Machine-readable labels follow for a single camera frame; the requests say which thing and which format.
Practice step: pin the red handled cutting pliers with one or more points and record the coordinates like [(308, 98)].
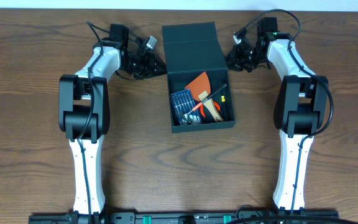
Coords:
[(216, 104)]

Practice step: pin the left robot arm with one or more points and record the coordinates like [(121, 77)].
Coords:
[(84, 111)]

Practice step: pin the dark green box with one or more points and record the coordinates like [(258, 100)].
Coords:
[(190, 50)]

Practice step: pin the black yellow screwdriver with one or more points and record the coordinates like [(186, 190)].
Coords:
[(224, 109)]

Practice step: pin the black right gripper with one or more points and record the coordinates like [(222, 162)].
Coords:
[(232, 61)]

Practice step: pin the black handled claw hammer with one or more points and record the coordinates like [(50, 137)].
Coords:
[(205, 99)]

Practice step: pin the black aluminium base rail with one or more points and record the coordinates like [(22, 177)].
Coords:
[(153, 218)]

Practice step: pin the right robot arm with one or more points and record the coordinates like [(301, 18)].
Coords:
[(300, 107)]

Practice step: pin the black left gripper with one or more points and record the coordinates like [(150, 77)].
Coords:
[(148, 63)]

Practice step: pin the orange scraper wooden handle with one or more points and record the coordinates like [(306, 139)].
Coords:
[(200, 88)]

